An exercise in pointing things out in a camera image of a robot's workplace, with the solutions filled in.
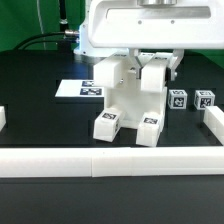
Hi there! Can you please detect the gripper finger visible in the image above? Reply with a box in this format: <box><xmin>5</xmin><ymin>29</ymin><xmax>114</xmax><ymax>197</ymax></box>
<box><xmin>128</xmin><ymin>49</ymin><xmax>142</xmax><ymax>79</ymax></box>
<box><xmin>168</xmin><ymin>49</ymin><xmax>184</xmax><ymax>80</ymax></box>

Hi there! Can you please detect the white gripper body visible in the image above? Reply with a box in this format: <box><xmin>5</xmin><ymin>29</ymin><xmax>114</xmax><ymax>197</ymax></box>
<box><xmin>88</xmin><ymin>0</ymin><xmax>224</xmax><ymax>49</ymax></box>

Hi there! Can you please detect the white chair seat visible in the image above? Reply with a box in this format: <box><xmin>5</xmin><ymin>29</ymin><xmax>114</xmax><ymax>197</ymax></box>
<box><xmin>104</xmin><ymin>79</ymin><xmax>167</xmax><ymax>129</ymax></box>

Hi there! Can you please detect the white tagged cube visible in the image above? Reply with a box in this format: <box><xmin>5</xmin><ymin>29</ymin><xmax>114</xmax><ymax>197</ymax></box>
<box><xmin>194</xmin><ymin>90</ymin><xmax>215</xmax><ymax>110</ymax></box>
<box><xmin>168</xmin><ymin>89</ymin><xmax>188</xmax><ymax>109</ymax></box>

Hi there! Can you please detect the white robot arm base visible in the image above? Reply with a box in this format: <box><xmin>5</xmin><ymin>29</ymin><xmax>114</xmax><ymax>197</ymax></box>
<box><xmin>74</xmin><ymin>0</ymin><xmax>128</xmax><ymax>64</ymax></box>

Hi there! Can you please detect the white U-shaped obstacle fence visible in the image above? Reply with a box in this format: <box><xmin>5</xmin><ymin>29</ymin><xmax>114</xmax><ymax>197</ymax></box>
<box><xmin>0</xmin><ymin>106</ymin><xmax>224</xmax><ymax>179</ymax></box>

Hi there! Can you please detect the black cable bundle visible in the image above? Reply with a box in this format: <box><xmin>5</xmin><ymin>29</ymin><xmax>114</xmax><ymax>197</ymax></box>
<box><xmin>13</xmin><ymin>0</ymin><xmax>81</xmax><ymax>52</ymax></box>

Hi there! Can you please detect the white marker base plate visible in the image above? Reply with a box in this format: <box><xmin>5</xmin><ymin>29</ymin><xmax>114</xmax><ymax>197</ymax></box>
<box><xmin>55</xmin><ymin>79</ymin><xmax>104</xmax><ymax>98</ymax></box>

